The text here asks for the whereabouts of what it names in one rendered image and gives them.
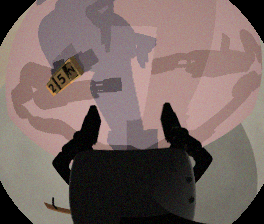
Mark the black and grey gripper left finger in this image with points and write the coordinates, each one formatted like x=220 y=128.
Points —
x=82 y=140

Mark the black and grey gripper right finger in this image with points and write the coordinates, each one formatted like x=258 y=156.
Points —
x=179 y=138

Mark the yellow cube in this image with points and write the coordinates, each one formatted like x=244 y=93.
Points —
x=65 y=75
x=53 y=86

